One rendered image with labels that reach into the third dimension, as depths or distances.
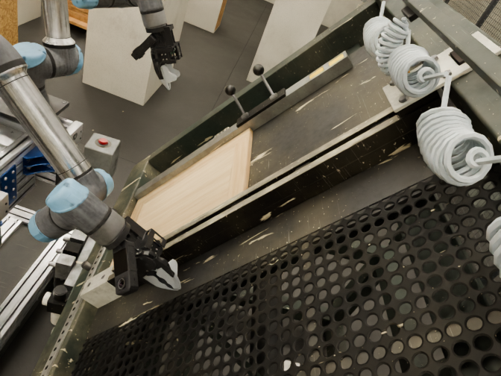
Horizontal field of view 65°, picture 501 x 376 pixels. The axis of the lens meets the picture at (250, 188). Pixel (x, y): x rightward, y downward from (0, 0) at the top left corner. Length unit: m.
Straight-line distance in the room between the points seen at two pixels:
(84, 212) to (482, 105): 0.74
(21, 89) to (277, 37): 4.21
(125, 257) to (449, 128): 0.67
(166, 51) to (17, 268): 1.36
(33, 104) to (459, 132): 0.84
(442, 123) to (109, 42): 3.53
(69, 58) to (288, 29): 3.54
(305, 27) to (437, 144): 4.51
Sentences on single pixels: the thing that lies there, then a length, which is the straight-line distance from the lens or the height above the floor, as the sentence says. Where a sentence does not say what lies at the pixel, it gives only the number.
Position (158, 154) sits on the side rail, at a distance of 1.78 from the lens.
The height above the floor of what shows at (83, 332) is 0.89.
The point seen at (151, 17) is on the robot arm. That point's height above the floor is 1.57.
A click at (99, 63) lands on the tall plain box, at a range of 3.99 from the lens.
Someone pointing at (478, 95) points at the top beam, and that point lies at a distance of 0.73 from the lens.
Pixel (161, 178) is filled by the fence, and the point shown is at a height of 1.03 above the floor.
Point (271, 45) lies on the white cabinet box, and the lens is 5.04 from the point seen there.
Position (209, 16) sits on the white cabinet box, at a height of 0.20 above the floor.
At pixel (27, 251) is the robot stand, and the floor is 0.21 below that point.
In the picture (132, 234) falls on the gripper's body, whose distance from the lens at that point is 0.95.
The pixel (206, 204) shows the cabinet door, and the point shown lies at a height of 1.24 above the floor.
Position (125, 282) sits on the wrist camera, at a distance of 0.88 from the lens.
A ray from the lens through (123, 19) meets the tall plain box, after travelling 3.76.
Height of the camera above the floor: 2.02
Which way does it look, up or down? 37 degrees down
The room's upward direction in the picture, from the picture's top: 25 degrees clockwise
